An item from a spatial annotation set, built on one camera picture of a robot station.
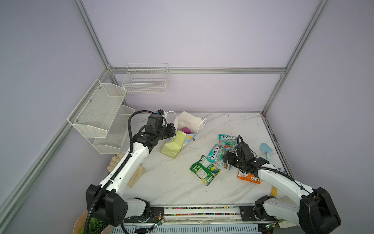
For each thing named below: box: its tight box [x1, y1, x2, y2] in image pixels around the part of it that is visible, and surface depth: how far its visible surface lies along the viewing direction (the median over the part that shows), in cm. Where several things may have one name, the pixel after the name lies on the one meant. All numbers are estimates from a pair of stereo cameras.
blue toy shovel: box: [260, 142, 273, 163], surface depth 100 cm
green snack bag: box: [189, 155, 222, 187], surface depth 88 cm
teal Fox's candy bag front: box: [206, 144, 232, 171], surface depth 95 cm
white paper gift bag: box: [166, 110, 208, 149], surface depth 90 cm
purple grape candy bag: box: [181, 126, 192, 135], surface depth 95 cm
